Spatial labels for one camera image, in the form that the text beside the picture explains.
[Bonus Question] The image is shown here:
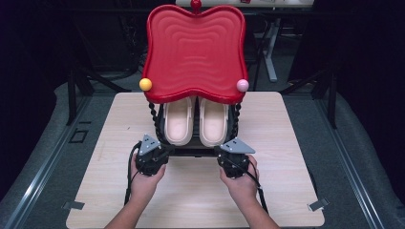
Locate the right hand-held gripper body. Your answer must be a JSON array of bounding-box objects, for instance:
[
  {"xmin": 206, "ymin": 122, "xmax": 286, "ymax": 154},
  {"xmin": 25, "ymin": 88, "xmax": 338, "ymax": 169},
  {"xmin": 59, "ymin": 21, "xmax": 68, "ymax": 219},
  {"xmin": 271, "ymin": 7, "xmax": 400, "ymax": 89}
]
[{"xmin": 217, "ymin": 137, "xmax": 257, "ymax": 179}]

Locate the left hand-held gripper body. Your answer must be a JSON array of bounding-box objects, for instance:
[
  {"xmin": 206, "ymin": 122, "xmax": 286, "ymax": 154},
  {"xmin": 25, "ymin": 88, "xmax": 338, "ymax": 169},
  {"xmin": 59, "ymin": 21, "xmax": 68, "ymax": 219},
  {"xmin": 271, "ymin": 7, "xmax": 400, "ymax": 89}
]
[{"xmin": 135, "ymin": 133, "xmax": 170, "ymax": 177}]

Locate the cream foam slipper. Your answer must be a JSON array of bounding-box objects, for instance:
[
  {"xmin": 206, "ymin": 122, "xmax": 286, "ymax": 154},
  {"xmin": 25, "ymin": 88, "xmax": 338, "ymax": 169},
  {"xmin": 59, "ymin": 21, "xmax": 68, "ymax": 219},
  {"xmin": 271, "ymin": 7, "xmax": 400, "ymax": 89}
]
[
  {"xmin": 199, "ymin": 96, "xmax": 229, "ymax": 148},
  {"xmin": 163, "ymin": 95, "xmax": 196, "ymax": 147}
]

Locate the red wavy tray lid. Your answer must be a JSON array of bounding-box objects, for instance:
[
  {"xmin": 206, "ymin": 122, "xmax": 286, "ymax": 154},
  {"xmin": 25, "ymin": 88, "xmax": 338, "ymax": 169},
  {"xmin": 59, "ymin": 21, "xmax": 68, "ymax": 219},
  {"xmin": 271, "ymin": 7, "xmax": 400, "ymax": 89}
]
[{"xmin": 139, "ymin": 0, "xmax": 250, "ymax": 157}]

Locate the person's left hand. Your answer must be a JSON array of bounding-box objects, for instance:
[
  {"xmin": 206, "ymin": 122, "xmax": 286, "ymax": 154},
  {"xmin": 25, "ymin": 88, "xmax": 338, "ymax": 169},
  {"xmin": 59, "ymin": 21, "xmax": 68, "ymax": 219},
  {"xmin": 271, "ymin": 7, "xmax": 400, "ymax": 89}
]
[{"xmin": 129, "ymin": 154, "xmax": 167, "ymax": 206}]

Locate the person's right hand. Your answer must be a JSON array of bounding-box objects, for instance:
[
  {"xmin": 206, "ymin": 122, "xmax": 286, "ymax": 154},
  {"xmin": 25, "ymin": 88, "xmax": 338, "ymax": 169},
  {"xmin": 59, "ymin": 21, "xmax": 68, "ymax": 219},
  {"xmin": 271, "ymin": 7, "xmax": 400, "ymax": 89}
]
[{"xmin": 219, "ymin": 154, "xmax": 261, "ymax": 209}]

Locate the grey table clamp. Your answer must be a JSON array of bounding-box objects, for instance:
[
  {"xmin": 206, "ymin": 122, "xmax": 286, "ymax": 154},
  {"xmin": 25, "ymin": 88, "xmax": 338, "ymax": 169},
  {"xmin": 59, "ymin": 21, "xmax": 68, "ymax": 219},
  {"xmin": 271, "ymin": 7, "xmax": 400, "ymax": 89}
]
[
  {"xmin": 307, "ymin": 198, "xmax": 330, "ymax": 213},
  {"xmin": 61, "ymin": 200, "xmax": 86, "ymax": 211}
]

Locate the black metal stand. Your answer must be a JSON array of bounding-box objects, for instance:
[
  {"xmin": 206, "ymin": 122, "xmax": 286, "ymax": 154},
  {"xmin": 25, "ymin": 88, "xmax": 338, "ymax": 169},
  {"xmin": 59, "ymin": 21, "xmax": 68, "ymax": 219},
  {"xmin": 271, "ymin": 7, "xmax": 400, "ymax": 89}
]
[
  {"xmin": 280, "ymin": 68, "xmax": 339, "ymax": 130},
  {"xmin": 66, "ymin": 67, "xmax": 132, "ymax": 126}
]

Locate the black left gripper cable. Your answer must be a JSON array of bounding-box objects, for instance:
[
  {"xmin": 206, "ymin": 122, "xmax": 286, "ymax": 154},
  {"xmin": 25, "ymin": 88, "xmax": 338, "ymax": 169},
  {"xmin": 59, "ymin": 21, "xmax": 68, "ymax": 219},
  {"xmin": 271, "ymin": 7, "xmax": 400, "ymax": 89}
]
[{"xmin": 123, "ymin": 140, "xmax": 143, "ymax": 206}]

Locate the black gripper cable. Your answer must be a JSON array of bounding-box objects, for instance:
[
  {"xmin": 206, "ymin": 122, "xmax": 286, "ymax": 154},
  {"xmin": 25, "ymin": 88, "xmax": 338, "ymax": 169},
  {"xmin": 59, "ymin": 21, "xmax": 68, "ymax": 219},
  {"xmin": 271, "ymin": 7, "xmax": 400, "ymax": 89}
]
[
  {"xmin": 223, "ymin": 156, "xmax": 269, "ymax": 215},
  {"xmin": 123, "ymin": 140, "xmax": 143, "ymax": 206}
]

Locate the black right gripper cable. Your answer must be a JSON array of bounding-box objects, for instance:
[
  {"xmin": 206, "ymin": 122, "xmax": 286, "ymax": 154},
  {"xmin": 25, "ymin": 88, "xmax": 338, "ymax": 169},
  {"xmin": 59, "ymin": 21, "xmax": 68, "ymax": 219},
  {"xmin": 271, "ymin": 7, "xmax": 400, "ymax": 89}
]
[{"xmin": 223, "ymin": 156, "xmax": 269, "ymax": 215}]

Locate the metal floor rail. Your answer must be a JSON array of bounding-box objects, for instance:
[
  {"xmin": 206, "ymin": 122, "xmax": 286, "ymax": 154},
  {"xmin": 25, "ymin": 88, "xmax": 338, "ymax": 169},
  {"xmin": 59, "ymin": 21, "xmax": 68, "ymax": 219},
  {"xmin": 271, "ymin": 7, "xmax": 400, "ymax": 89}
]
[
  {"xmin": 1, "ymin": 94, "xmax": 94, "ymax": 229},
  {"xmin": 313, "ymin": 94, "xmax": 386, "ymax": 229}
]

